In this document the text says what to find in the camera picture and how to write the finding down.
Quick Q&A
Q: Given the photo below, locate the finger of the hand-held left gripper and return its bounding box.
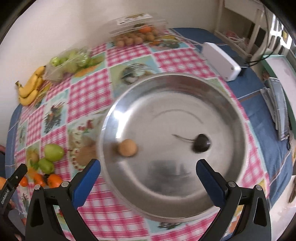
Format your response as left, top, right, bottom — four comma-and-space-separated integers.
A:
6, 164, 28, 189

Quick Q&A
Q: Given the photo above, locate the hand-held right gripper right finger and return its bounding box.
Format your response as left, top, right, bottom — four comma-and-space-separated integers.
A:
195, 159, 271, 241

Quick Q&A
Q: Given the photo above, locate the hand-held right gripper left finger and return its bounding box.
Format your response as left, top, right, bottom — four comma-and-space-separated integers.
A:
25, 159, 101, 241

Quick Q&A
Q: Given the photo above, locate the dark cherry with stem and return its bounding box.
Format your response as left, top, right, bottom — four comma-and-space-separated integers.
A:
172, 133, 211, 153

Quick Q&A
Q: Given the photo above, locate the brown longan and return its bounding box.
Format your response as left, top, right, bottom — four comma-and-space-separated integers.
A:
117, 138, 138, 157

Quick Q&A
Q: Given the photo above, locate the green lime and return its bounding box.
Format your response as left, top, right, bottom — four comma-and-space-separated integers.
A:
44, 144, 65, 162

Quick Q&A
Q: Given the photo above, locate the pink checkered printed tablecloth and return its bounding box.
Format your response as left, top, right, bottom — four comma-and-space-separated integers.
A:
14, 28, 271, 241

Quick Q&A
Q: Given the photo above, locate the bunch of yellow bananas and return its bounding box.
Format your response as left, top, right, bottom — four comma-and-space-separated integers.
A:
15, 65, 47, 106

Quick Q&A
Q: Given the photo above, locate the blue tablecloth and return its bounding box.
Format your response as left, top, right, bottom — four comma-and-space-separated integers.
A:
5, 28, 294, 209

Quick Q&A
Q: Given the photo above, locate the stack of magazines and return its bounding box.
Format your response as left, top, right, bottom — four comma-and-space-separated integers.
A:
260, 76, 290, 141

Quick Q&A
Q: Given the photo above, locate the clear bag of green grapes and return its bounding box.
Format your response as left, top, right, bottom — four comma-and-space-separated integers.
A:
44, 46, 104, 82

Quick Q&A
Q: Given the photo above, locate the white plastic box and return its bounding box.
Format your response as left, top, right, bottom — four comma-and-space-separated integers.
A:
202, 42, 242, 82

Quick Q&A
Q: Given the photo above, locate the green framed white board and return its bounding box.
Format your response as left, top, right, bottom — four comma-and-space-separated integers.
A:
264, 54, 296, 93

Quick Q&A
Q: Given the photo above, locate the pile of brown longans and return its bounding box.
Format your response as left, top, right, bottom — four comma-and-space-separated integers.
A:
114, 31, 160, 48

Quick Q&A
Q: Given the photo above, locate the cream wooden chair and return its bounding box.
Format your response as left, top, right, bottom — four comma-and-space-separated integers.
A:
214, 0, 271, 61

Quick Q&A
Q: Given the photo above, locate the black cable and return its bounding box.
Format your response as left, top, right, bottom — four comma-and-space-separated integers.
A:
239, 54, 270, 70

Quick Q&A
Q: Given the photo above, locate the white cable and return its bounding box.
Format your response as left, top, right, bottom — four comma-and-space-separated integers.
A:
170, 31, 204, 46

